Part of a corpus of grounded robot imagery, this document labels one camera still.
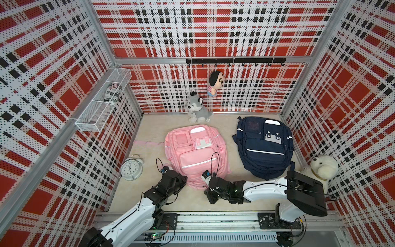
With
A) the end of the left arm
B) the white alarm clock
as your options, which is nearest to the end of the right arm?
the end of the left arm

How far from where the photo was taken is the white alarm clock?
878 mm

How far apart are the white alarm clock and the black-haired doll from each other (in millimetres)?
635

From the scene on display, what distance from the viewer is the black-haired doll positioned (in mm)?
925
